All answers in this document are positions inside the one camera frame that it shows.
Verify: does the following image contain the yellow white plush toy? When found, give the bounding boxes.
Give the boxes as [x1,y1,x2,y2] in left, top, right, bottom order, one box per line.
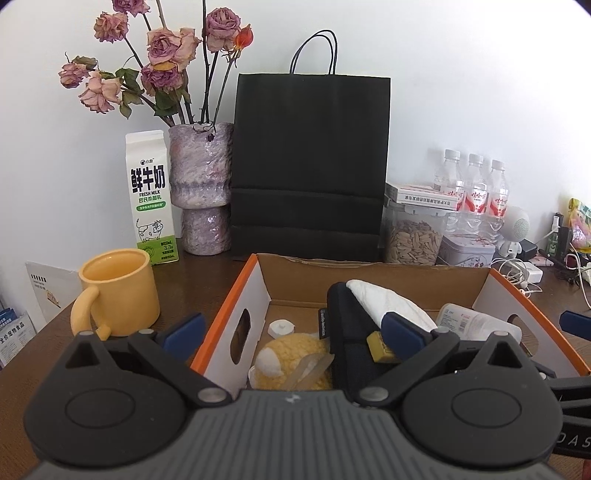
[249,333,335,391]

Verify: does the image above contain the yellow pink snack bag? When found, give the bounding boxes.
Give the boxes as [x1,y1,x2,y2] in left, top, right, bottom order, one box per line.
[568,198,591,254]

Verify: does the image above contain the clear seed storage container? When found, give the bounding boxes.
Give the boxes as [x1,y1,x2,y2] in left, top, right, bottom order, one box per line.
[383,202,448,266]

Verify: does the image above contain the white printed tin box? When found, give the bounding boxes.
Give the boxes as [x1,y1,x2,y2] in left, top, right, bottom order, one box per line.
[437,234,496,268]

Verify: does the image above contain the clear cotton swab jar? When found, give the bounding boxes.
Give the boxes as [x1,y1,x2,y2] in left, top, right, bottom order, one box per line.
[435,303,523,343]

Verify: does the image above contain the purple textured vase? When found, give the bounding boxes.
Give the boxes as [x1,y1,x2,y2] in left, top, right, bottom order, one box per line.
[169,122,233,256]

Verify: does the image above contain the white booklet with picture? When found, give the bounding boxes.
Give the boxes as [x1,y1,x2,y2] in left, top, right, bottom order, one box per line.
[25,262,81,332]

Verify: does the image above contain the right water bottle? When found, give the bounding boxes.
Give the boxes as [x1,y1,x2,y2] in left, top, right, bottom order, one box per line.
[482,159,510,241]

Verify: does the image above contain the white wired earphones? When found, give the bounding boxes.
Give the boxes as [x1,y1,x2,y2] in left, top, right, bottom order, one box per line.
[491,258,543,297]

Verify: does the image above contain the red pumpkin cardboard box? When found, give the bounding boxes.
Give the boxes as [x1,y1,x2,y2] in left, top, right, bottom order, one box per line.
[191,253,590,395]

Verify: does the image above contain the dried pink rose bouquet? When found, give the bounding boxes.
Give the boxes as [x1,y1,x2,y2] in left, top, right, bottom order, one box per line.
[58,1,254,132]

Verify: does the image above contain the flat white box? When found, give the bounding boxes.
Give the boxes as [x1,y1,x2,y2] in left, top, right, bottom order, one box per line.
[385,183,463,211]

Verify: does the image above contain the small yellow block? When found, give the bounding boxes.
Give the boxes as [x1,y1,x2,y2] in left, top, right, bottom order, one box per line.
[367,331,400,364]

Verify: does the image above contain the black phone stand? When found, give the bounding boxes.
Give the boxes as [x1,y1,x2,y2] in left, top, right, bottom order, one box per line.
[546,212,572,268]

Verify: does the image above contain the yellow ceramic mug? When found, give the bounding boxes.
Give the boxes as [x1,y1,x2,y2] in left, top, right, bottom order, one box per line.
[70,249,160,340]

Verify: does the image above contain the water bottle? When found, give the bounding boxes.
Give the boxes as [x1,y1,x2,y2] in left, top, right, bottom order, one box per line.
[433,148,467,232]
[482,159,510,241]
[461,153,488,235]

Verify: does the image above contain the middle water bottle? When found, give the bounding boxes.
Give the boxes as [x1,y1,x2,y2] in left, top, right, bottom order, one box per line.
[461,153,488,235]

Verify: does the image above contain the black paper shopping bag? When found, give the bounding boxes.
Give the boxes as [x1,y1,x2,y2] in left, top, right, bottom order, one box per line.
[230,29,391,262]

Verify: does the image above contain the small white robot toy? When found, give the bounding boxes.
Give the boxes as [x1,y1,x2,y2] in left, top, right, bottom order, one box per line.
[496,206,530,259]

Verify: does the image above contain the left water bottle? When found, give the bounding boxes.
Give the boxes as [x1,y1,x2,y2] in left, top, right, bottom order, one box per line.
[433,148,467,232]

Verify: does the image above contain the white power adapter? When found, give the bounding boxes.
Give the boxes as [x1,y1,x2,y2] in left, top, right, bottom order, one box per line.
[518,262,543,284]

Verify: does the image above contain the white pad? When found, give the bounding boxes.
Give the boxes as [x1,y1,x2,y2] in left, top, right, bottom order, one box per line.
[346,279,437,332]

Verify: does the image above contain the dark navy fabric case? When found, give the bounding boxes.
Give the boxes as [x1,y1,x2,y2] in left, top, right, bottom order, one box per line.
[327,282,401,403]

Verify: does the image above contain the small white ribbed cap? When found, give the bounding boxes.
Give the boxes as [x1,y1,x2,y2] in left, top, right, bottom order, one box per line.
[267,319,296,339]

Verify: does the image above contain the white green milk carton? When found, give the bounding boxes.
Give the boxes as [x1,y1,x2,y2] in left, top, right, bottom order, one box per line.
[125,130,179,265]

